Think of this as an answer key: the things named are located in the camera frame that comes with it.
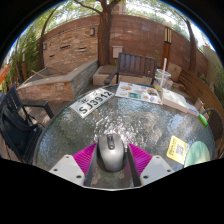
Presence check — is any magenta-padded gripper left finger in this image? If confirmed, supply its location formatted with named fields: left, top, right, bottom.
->
left=48, top=143, right=99, bottom=188

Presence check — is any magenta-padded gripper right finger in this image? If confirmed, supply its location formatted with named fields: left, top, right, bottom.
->
left=126, top=143, right=175, bottom=188

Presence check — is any grey black computer mouse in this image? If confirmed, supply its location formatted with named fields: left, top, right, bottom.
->
left=96, top=133, right=128, bottom=173

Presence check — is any pale green round mouse pad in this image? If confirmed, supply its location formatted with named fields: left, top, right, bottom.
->
left=183, top=140, right=212, bottom=168

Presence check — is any yellow printed card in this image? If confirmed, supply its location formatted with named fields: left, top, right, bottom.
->
left=166, top=135, right=190, bottom=165

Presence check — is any black metal chair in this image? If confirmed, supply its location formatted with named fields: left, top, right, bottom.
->
left=0, top=83, right=55, bottom=164

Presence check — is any green tube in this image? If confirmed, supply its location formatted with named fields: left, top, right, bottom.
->
left=198, top=113, right=210, bottom=127

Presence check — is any white blue booklet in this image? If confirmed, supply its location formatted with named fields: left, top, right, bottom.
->
left=187, top=105, right=201, bottom=118

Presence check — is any white license plate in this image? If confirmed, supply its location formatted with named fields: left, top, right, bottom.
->
left=69, top=87, right=116, bottom=120

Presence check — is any dark wicker chair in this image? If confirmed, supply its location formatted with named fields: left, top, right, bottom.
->
left=199, top=107, right=224, bottom=159

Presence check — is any colourful sticker sheet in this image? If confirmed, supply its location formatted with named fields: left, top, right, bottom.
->
left=114, top=81, right=164, bottom=106

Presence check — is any stone raised bed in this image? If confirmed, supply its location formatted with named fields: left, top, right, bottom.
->
left=16, top=59, right=99, bottom=103

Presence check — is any clear plastic cup with straw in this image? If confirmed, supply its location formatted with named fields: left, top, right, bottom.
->
left=154, top=58, right=173, bottom=91

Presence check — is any curved wooden bench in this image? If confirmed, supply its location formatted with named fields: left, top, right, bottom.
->
left=178, top=69, right=224, bottom=118

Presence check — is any beige stone slab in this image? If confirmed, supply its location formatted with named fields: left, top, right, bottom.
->
left=167, top=63, right=183, bottom=83

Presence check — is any dark wooden slat chair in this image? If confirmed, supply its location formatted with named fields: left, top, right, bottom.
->
left=103, top=52, right=158, bottom=86

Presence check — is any slender tree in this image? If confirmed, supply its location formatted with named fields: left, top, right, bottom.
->
left=179, top=13, right=198, bottom=73

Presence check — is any large tree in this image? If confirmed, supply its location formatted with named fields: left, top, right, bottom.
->
left=73, top=0, right=128, bottom=67

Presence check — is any grey wall box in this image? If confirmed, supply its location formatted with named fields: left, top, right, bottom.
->
left=112, top=45, right=124, bottom=59

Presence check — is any wooden garden lamp post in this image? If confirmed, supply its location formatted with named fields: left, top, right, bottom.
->
left=160, top=21, right=173, bottom=71

